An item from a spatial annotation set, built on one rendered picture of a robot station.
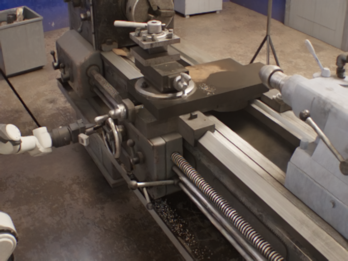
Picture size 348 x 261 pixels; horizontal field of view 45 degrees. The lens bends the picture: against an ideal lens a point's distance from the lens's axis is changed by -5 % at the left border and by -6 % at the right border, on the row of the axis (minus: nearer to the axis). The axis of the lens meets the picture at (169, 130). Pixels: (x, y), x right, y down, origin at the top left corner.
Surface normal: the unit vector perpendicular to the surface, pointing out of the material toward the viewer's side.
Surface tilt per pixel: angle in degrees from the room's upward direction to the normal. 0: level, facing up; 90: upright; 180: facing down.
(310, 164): 61
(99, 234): 0
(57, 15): 90
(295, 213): 36
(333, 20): 90
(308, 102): 86
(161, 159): 90
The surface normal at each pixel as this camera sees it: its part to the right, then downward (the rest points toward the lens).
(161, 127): 0.47, 0.45
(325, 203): -0.88, 0.25
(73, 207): -0.01, -0.86
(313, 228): -0.53, -0.55
